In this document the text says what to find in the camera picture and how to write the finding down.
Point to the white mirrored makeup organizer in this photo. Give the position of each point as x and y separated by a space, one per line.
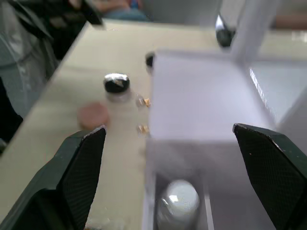
196 95

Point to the silver robot torso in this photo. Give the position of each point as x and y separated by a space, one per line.
24 72

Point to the black round compact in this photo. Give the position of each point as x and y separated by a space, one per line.
149 60
116 82

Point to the clear printed bottle white cap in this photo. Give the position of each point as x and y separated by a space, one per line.
180 201

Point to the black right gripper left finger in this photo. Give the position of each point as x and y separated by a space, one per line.
60 182

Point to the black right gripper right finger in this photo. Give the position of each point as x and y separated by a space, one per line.
275 172

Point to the pink round makeup sponge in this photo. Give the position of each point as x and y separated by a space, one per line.
93 117

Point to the black handheld game controller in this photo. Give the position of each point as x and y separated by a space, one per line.
224 33

